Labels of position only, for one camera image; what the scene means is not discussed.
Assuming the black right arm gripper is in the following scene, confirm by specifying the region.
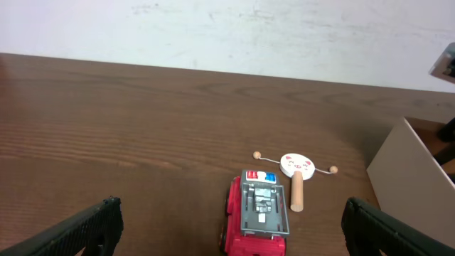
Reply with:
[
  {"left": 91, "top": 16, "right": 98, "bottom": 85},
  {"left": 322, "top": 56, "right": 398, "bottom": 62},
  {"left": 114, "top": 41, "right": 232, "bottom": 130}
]
[{"left": 434, "top": 118, "right": 455, "bottom": 166}]

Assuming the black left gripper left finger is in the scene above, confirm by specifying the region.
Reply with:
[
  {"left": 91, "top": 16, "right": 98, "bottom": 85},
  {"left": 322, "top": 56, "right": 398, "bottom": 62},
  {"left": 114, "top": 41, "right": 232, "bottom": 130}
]
[{"left": 1, "top": 196, "right": 124, "bottom": 256}]

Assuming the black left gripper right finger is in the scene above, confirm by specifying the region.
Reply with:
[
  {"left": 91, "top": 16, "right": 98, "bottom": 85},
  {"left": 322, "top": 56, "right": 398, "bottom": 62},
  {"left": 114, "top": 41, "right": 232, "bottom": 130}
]
[{"left": 341, "top": 197, "right": 454, "bottom": 256}]

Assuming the red toy fire truck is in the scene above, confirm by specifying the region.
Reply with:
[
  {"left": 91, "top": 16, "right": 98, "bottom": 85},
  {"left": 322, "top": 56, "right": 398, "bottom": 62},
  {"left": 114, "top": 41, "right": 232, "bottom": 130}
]
[{"left": 219, "top": 169, "right": 290, "bottom": 256}]

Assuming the white cardboard box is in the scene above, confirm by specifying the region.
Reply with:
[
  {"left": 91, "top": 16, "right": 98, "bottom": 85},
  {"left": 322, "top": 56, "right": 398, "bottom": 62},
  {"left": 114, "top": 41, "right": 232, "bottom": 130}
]
[{"left": 367, "top": 117, "right": 454, "bottom": 247}]

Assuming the wooden pig rattle drum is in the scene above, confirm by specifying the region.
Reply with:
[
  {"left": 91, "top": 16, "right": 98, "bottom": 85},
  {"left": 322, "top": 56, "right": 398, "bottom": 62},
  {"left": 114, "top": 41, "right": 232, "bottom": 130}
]
[{"left": 252, "top": 151, "right": 338, "bottom": 212}]

